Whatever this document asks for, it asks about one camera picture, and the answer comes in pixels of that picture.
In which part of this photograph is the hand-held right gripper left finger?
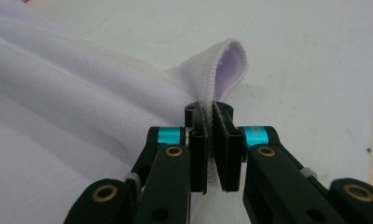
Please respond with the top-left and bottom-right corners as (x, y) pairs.
(148, 101), (210, 195)

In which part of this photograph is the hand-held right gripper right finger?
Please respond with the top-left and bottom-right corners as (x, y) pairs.
(212, 101), (277, 192)

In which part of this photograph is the lilac printed towel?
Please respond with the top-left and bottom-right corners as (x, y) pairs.
(0, 0), (249, 224)

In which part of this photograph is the white grid mat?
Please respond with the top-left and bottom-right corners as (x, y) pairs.
(29, 0), (373, 224)

